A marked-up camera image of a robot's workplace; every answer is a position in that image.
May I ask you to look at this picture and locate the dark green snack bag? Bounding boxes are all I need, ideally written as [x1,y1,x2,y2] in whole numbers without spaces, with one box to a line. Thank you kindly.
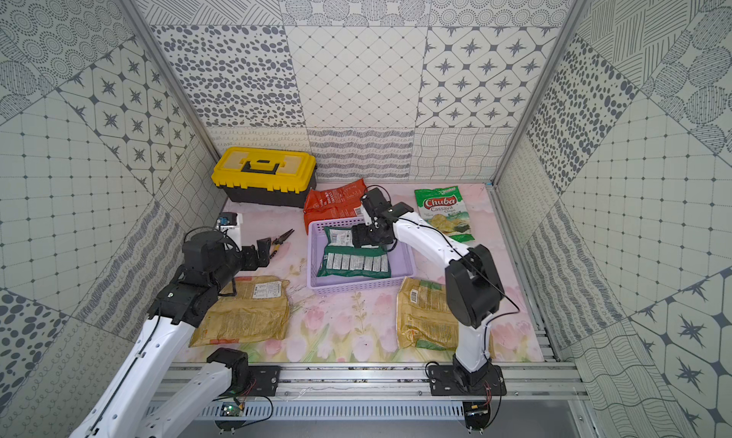
[318,226,391,279]

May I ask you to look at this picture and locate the left green circuit board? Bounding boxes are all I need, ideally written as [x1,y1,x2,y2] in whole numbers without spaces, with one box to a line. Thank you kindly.
[220,403,243,417]

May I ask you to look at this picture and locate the purple plastic basket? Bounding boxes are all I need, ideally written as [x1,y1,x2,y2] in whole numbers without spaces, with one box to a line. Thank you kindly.
[306,217,417,295]

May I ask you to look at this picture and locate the green Chuba chip bag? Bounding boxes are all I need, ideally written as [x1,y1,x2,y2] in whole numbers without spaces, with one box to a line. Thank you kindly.
[415,186,475,243]

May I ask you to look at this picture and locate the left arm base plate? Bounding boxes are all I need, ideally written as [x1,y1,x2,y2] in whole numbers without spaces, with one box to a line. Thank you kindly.
[245,365,281,397]

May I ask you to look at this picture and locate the aluminium mounting rail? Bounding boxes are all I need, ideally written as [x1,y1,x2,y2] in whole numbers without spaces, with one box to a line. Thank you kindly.
[148,360,590,422]

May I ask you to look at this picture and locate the gold chip bag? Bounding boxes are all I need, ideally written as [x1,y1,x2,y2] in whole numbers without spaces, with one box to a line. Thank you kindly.
[189,276,290,348]
[396,278,459,351]

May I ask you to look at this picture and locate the right circuit board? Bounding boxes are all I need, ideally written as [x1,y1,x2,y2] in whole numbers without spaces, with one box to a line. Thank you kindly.
[462,402,492,432]

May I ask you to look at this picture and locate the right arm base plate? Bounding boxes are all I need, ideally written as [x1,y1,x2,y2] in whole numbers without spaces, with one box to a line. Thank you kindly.
[425,363,507,397]

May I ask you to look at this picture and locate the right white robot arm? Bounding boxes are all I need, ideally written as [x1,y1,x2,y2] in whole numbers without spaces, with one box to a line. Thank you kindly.
[353,188,511,395]

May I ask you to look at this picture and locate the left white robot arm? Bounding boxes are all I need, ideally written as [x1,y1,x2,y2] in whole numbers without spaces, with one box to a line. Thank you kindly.
[71,228,271,437]

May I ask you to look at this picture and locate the yellow handled pliers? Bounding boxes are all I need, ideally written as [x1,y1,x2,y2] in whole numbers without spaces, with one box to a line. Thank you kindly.
[270,228,295,259]

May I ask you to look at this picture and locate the red chip bag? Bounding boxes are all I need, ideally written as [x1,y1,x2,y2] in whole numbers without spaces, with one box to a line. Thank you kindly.
[303,179,367,231]

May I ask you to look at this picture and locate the yellow black toolbox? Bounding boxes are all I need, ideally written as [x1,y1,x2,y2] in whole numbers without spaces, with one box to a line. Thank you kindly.
[212,146,316,209]

